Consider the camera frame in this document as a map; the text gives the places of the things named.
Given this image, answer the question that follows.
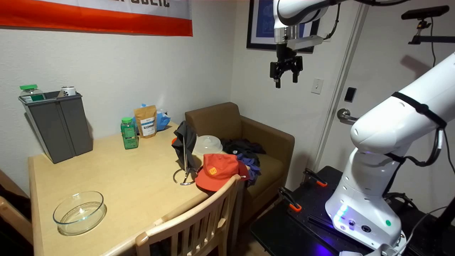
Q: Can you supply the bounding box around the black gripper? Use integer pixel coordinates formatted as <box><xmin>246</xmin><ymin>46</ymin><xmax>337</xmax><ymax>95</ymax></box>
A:
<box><xmin>269</xmin><ymin>43</ymin><xmax>306</xmax><ymax>89</ymax></box>

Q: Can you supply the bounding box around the dark grey cap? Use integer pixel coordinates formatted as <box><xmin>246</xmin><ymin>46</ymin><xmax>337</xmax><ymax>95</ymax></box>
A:
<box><xmin>170</xmin><ymin>119</ymin><xmax>198</xmax><ymax>171</ymax></box>

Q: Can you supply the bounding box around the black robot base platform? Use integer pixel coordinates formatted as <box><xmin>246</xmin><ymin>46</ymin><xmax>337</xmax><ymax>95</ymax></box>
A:
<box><xmin>247</xmin><ymin>164</ymin><xmax>455</xmax><ymax>256</ymax></box>

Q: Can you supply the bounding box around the orange cap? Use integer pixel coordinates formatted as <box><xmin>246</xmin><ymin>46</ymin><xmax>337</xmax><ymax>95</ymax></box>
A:
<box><xmin>195</xmin><ymin>152</ymin><xmax>249</xmax><ymax>193</ymax></box>

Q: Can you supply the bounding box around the brown armchair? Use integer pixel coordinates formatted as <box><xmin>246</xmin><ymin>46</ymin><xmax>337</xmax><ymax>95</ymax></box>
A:
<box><xmin>183</xmin><ymin>100</ymin><xmax>296</xmax><ymax>224</ymax></box>

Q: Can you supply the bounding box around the black door lock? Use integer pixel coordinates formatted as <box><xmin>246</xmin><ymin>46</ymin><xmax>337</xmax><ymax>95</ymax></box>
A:
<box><xmin>344</xmin><ymin>85</ymin><xmax>358</xmax><ymax>103</ymax></box>

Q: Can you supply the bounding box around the black clothing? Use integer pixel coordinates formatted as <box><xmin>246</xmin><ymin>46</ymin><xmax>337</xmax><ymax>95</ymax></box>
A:
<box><xmin>222</xmin><ymin>136</ymin><xmax>267</xmax><ymax>156</ymax></box>

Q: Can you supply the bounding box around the purple clothing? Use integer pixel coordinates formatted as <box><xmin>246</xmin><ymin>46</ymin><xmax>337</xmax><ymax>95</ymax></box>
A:
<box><xmin>236</xmin><ymin>152</ymin><xmax>261</xmax><ymax>186</ymax></box>

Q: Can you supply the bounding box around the white door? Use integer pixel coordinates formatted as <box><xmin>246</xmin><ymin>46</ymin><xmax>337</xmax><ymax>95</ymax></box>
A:
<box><xmin>321</xmin><ymin>0</ymin><xmax>455</xmax><ymax>214</ymax></box>

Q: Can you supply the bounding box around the blue plastic bag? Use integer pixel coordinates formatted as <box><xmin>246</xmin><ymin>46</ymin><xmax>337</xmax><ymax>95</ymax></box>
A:
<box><xmin>155</xmin><ymin>110</ymin><xmax>172</xmax><ymax>132</ymax></box>

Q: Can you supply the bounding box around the brown paper pouch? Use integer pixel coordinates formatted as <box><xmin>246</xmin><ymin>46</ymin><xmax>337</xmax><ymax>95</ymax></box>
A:
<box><xmin>134</xmin><ymin>103</ymin><xmax>159</xmax><ymax>139</ymax></box>

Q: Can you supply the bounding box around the green plastic bottle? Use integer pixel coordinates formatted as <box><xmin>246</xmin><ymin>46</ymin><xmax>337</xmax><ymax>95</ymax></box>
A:
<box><xmin>119</xmin><ymin>113</ymin><xmax>141</xmax><ymax>150</ymax></box>

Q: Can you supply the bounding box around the wooden chair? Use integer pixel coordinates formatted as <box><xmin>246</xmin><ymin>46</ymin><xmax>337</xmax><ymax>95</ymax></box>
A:
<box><xmin>0</xmin><ymin>169</ymin><xmax>34</xmax><ymax>245</ymax></box>
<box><xmin>134</xmin><ymin>173</ymin><xmax>247</xmax><ymax>256</ymax></box>

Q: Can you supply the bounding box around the red and white banner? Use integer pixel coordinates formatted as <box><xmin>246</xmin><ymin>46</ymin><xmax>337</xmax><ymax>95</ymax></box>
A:
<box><xmin>0</xmin><ymin>0</ymin><xmax>195</xmax><ymax>38</ymax></box>

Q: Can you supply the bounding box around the small white container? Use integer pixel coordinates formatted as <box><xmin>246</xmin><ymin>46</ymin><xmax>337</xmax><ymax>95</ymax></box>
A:
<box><xmin>60</xmin><ymin>85</ymin><xmax>78</xmax><ymax>98</ymax></box>

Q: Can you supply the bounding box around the grey plastic bin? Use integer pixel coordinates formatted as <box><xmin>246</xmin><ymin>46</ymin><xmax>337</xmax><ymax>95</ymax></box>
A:
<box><xmin>18</xmin><ymin>89</ymin><xmax>95</xmax><ymax>164</ymax></box>

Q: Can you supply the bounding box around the clear glass bowl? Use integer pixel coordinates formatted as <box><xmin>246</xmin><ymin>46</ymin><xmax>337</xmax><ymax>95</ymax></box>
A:
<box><xmin>51</xmin><ymin>189</ymin><xmax>108</xmax><ymax>237</ymax></box>

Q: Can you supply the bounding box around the green capped bottle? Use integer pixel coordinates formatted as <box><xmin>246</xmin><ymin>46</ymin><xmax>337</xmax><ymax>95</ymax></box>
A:
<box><xmin>18</xmin><ymin>82</ymin><xmax>47</xmax><ymax>103</ymax></box>

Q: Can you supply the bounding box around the white light switch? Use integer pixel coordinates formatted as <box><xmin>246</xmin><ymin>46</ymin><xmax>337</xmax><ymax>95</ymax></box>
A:
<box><xmin>310</xmin><ymin>76</ymin><xmax>325</xmax><ymax>95</ymax></box>

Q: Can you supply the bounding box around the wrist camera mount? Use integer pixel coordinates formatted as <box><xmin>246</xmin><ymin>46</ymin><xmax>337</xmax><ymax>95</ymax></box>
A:
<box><xmin>273</xmin><ymin>22</ymin><xmax>320</xmax><ymax>48</ymax></box>

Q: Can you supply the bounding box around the silver door handle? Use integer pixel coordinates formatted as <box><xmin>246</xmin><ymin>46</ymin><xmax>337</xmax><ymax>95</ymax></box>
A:
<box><xmin>337</xmin><ymin>106</ymin><xmax>360</xmax><ymax>126</ymax></box>

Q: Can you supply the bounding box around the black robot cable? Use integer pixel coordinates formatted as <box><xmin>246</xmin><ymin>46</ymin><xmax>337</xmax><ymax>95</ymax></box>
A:
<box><xmin>385</xmin><ymin>90</ymin><xmax>449</xmax><ymax>167</ymax></box>

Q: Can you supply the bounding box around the metal wire cap stand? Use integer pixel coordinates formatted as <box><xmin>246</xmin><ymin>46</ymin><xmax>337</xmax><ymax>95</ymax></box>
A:
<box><xmin>172</xmin><ymin>154</ymin><xmax>196</xmax><ymax>187</ymax></box>

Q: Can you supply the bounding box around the black camera on stand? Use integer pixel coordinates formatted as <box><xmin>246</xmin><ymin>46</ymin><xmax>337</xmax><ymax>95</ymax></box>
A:
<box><xmin>401</xmin><ymin>4</ymin><xmax>455</xmax><ymax>46</ymax></box>

